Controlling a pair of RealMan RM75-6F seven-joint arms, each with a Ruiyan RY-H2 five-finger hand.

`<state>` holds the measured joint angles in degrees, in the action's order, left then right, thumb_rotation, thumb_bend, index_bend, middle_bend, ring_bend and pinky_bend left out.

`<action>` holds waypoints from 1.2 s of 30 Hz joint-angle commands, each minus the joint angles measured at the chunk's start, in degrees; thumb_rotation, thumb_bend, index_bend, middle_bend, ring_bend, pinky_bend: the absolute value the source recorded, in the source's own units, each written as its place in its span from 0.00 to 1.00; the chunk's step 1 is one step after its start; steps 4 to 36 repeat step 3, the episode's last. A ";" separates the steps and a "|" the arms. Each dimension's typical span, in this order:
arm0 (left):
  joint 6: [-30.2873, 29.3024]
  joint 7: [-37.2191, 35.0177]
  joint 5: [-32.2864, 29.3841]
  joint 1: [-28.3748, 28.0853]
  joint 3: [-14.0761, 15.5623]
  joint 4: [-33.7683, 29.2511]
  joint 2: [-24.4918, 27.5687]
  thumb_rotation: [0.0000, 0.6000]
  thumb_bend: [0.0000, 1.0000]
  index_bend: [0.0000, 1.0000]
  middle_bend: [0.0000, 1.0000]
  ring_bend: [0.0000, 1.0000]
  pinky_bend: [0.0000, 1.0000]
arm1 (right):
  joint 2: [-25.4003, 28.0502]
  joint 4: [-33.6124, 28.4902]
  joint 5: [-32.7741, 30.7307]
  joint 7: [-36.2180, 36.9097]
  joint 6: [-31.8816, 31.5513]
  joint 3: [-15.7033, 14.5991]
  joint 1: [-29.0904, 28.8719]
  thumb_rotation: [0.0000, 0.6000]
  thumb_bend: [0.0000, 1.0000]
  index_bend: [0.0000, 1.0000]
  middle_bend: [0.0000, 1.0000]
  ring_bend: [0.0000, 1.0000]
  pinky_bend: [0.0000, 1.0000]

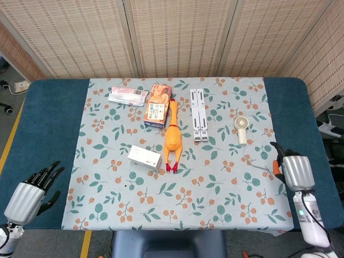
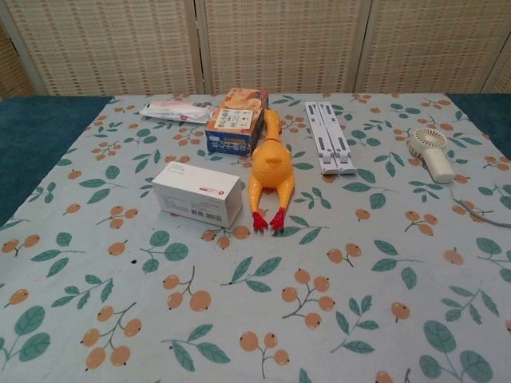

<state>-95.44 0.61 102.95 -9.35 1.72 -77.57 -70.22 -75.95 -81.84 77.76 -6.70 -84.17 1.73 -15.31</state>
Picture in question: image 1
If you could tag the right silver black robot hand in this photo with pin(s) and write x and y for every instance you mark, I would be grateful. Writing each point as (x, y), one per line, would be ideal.
(298, 172)

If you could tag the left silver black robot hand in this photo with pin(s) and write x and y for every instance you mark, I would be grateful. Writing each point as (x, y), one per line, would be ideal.
(24, 201)

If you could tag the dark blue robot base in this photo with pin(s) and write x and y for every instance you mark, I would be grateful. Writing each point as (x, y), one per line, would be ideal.
(169, 244)

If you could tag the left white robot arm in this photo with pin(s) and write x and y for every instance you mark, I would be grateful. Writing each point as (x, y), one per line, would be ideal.
(8, 242)

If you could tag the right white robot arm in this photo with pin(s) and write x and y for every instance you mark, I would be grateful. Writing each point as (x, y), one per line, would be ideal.
(311, 225)

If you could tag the cream handheld fan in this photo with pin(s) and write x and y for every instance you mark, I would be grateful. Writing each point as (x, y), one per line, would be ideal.
(241, 126)

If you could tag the white power strip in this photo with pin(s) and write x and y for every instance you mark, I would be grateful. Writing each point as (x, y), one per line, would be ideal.
(329, 127)

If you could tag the dark blue table cover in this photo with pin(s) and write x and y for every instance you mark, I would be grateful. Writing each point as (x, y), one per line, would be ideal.
(43, 121)

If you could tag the woven folding screen panel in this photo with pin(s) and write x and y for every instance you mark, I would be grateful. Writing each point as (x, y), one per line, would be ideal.
(18, 59)
(322, 67)
(271, 37)
(182, 37)
(75, 37)

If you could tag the floral fruit print tablecloth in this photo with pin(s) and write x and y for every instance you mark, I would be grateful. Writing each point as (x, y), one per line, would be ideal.
(188, 199)

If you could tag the white folding laptop stand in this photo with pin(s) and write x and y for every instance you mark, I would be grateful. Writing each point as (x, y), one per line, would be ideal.
(199, 115)

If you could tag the white floor socket block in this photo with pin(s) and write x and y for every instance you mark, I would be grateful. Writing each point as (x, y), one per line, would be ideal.
(22, 86)

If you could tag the black office chair base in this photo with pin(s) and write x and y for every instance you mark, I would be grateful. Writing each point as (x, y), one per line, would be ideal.
(5, 86)

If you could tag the white cardboard box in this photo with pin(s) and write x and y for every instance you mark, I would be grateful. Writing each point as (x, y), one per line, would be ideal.
(143, 157)

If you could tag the yellow rubber chicken toy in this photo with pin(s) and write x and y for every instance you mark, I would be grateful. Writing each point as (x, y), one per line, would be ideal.
(173, 137)

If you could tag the pink white plastic package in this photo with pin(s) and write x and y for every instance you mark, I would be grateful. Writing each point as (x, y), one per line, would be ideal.
(126, 96)

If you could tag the orange blue snack box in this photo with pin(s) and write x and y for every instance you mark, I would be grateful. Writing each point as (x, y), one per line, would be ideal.
(157, 110)

